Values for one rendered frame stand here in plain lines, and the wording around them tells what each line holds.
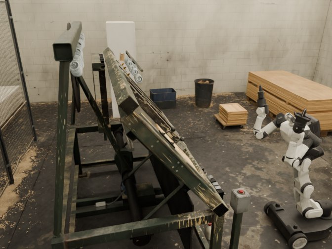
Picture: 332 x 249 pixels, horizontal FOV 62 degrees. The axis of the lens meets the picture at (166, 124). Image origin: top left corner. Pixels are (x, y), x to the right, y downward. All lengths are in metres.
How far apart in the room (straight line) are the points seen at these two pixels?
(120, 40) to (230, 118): 2.79
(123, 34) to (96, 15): 1.55
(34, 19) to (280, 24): 6.37
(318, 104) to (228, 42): 3.25
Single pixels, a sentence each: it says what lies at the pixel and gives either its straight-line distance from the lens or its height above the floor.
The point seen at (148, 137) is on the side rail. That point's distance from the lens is 1.88.
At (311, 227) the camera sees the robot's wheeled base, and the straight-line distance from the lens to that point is 3.60.
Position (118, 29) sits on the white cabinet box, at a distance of 6.04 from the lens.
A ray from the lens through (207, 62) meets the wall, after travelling 7.98.
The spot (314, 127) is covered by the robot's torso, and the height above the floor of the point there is 1.35.
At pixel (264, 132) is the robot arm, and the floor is 1.17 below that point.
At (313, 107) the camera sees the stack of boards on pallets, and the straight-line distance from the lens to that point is 5.88.
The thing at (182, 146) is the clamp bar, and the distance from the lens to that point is 3.11.
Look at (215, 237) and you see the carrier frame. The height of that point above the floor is 0.53.
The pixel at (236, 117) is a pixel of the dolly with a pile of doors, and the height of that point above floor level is 0.28.
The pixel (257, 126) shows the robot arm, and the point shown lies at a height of 1.22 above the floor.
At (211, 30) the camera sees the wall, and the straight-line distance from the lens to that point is 7.89.
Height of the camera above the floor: 2.39
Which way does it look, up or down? 23 degrees down
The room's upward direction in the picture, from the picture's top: straight up
